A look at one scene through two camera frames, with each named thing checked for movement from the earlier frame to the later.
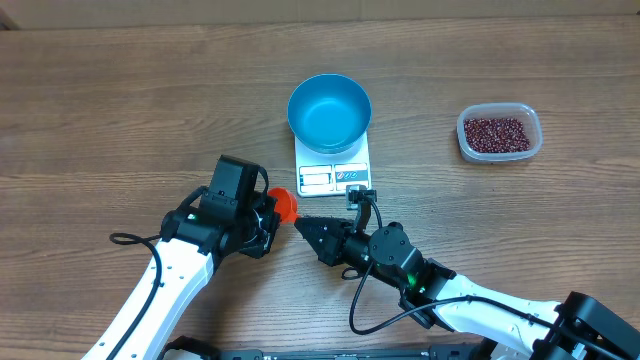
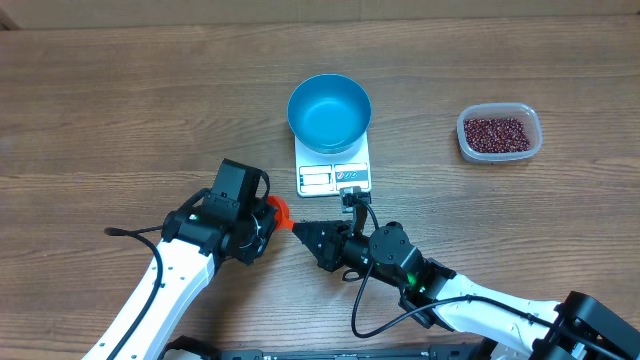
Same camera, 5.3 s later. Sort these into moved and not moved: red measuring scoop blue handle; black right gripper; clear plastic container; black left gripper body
Moved: red measuring scoop blue handle
Not moved: black left gripper body; clear plastic container; black right gripper
